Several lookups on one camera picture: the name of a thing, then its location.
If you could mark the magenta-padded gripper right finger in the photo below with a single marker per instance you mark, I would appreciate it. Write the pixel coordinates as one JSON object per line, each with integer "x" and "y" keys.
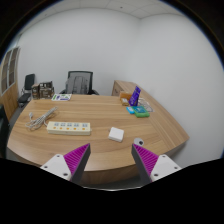
{"x": 145, "y": 159}

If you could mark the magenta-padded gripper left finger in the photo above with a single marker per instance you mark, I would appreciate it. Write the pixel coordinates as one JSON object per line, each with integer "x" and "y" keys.
{"x": 78, "y": 158}

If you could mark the white charger block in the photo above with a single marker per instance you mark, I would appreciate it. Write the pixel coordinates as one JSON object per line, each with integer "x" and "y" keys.
{"x": 116, "y": 134}

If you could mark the cream power strip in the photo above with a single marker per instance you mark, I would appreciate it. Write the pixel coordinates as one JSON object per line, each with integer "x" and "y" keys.
{"x": 68, "y": 128}

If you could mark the teal pack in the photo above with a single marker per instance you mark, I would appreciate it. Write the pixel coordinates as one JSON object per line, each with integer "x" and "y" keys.
{"x": 139, "y": 109}

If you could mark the small blue box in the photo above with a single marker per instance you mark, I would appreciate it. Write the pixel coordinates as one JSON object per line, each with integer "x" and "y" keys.
{"x": 130, "y": 110}

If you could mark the small tan box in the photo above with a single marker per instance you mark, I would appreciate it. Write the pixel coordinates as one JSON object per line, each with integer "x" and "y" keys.
{"x": 125, "y": 102}

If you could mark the green and white leaflet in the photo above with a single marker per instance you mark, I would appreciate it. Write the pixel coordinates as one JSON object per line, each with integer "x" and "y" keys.
{"x": 61, "y": 97}

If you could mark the purple standing pouch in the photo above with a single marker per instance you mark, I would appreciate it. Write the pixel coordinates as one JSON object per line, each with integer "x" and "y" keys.
{"x": 134, "y": 96}

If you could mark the orange box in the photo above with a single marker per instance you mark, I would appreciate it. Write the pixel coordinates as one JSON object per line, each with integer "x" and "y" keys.
{"x": 125, "y": 95}

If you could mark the grey backpack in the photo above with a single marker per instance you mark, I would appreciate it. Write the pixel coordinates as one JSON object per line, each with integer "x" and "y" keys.
{"x": 77, "y": 85}

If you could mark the large dark cardboard box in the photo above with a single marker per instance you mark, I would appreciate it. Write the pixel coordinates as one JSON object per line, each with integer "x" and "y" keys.
{"x": 46, "y": 90}

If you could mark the low wooden side cabinet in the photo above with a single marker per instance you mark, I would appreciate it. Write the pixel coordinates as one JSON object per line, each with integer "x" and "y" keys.
{"x": 118, "y": 87}

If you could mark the black leather armchair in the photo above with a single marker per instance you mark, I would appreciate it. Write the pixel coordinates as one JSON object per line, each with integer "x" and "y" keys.
{"x": 3, "y": 133}

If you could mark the black mesh office chair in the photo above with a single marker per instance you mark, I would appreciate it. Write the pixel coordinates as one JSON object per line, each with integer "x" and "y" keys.
{"x": 80, "y": 72}

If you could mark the small black chair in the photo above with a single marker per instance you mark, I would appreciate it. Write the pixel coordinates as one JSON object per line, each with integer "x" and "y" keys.
{"x": 29, "y": 81}

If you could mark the wooden glass-door cabinet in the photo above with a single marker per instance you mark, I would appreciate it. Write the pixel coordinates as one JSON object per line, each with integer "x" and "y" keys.
{"x": 10, "y": 96}

